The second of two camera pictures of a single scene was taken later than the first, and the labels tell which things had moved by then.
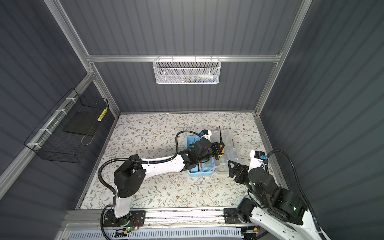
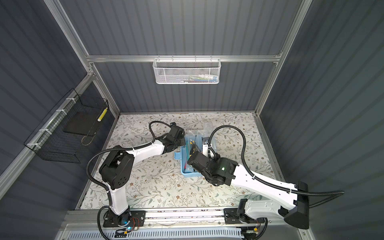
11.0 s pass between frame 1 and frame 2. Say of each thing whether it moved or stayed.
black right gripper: moved
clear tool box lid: moved
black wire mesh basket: stayed
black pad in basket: stayed
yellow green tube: stayed
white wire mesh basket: stayed
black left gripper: moved
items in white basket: stayed
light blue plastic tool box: moved
